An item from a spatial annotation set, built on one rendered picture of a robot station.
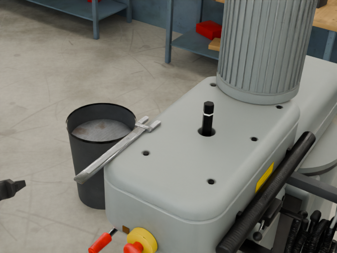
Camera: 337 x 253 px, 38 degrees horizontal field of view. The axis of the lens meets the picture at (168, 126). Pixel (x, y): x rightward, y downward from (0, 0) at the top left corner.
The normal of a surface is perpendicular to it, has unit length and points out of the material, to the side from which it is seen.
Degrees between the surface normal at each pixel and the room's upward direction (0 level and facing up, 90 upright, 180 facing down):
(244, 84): 90
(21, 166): 0
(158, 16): 90
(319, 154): 0
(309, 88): 0
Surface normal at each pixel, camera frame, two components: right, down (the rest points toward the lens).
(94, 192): -0.24, 0.59
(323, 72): 0.04, -0.83
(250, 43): -0.51, 0.47
